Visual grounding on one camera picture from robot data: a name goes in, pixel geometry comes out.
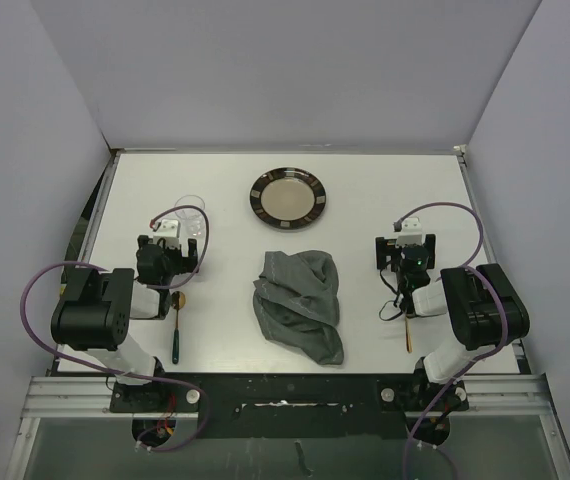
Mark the grey cloth placemat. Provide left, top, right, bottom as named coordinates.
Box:
left=252, top=250, right=345, bottom=366

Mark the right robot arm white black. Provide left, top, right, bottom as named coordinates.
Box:
left=375, top=234, right=530, bottom=409

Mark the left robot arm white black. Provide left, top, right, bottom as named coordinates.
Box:
left=50, top=234, right=199, bottom=411

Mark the dark rimmed dinner plate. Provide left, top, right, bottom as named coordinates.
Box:
left=249, top=167, right=327, bottom=231

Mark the clear drinking glass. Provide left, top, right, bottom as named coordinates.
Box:
left=175, top=195, right=205, bottom=238

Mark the gold fork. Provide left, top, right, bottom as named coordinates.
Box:
left=404, top=314, right=413, bottom=354

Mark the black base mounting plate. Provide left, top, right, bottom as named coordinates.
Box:
left=109, top=371, right=469, bottom=439

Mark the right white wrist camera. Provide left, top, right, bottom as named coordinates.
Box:
left=394, top=217, right=423, bottom=247

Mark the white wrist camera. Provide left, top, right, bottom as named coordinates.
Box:
left=394, top=217, right=423, bottom=247
left=153, top=218, right=181, bottom=240

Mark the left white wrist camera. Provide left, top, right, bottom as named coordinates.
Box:
left=153, top=218, right=181, bottom=240

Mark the gold spoon green handle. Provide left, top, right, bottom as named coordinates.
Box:
left=171, top=291, right=186, bottom=365

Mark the aluminium frame rail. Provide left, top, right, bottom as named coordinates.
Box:
left=22, top=377, right=112, bottom=418

